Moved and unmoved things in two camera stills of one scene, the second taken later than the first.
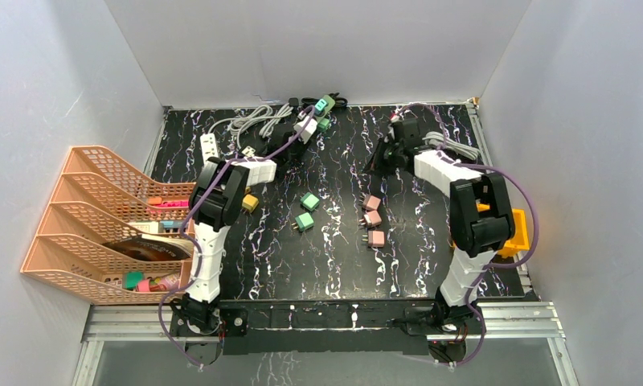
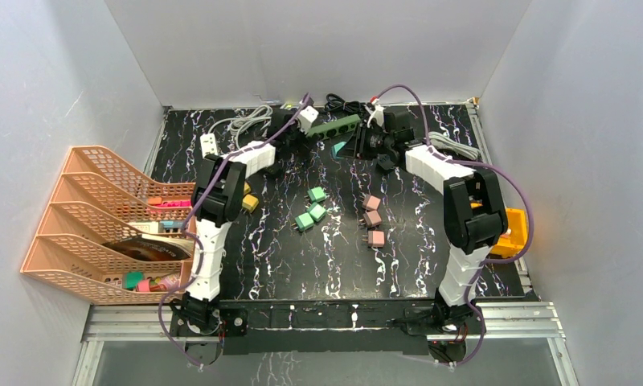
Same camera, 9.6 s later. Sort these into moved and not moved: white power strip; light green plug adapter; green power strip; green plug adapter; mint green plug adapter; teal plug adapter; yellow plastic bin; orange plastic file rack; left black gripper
Moved: teal plug adapter; green power strip; left black gripper; mint green plug adapter; light green plug adapter
Not moved: green plug adapter; yellow plastic bin; orange plastic file rack; white power strip
